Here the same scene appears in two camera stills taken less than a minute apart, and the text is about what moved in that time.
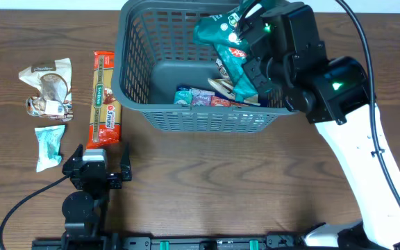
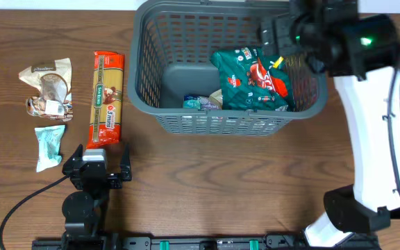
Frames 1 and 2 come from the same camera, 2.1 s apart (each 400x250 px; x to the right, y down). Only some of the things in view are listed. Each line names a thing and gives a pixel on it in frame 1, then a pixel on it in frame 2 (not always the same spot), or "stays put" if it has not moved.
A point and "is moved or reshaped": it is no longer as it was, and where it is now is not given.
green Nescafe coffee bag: x=224 y=32 is moved or reshaped
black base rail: x=114 y=242 stays put
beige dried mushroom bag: x=225 y=85 -> x=215 y=100
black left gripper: x=115 y=180 stays put
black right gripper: x=251 y=69 -> x=280 y=28
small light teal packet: x=49 y=153 stays put
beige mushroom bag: x=53 y=82 stays put
